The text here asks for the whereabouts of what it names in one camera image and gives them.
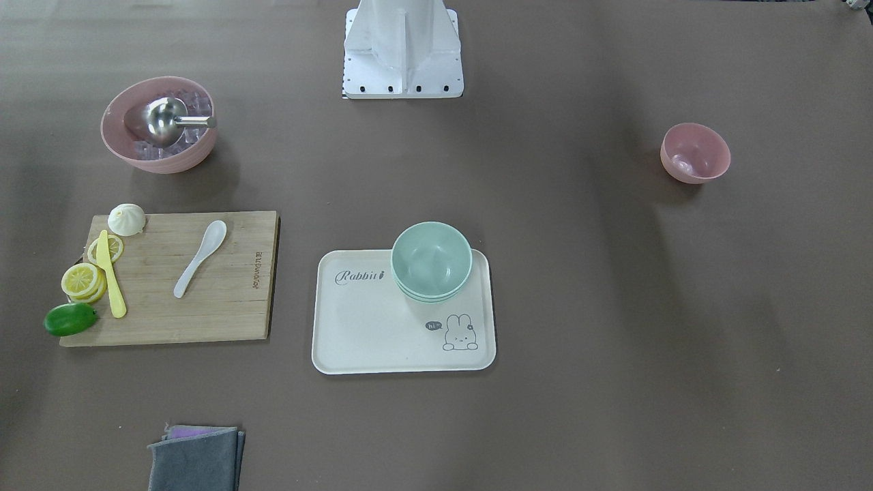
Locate green lime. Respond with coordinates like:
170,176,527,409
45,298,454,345
43,302,99,338

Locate bottom green bowl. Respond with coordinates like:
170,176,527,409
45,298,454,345
396,282,462,303

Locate top green bowl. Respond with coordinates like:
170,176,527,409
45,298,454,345
390,222,473,287

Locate middle green bowl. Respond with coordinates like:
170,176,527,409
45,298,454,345
395,277,470,303

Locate purple cloth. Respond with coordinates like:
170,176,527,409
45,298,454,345
162,425,238,441

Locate clear ice cubes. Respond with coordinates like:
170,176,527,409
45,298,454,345
134,89,214,160

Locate lower lemon slice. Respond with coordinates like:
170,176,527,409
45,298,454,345
68,270,107,304

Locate white steamed bun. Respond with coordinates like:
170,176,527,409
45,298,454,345
107,204,147,237

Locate lemon slice near bun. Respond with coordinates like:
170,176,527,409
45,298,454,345
87,234,124,264

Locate bamboo cutting board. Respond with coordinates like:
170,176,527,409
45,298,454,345
59,211,280,347

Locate green bowl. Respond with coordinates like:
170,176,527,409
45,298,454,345
395,277,470,303
396,282,462,303
390,222,473,287

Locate small pink bowl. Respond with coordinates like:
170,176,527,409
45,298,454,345
660,122,732,184

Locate metal ice scoop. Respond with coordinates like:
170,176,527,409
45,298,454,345
123,97,216,148

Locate large pink bowl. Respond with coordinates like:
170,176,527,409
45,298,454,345
100,76,218,174

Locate yellow plastic knife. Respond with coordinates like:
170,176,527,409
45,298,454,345
95,230,127,319

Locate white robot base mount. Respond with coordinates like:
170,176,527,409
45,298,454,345
341,1,464,100

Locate top lemon slice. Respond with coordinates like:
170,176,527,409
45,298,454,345
61,263,101,298

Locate cream rabbit tray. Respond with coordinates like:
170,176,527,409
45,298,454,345
312,250,498,375

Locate white ceramic spoon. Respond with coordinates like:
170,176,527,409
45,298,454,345
173,220,227,299

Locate grey folded cloth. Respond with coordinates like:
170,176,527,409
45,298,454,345
149,429,246,490

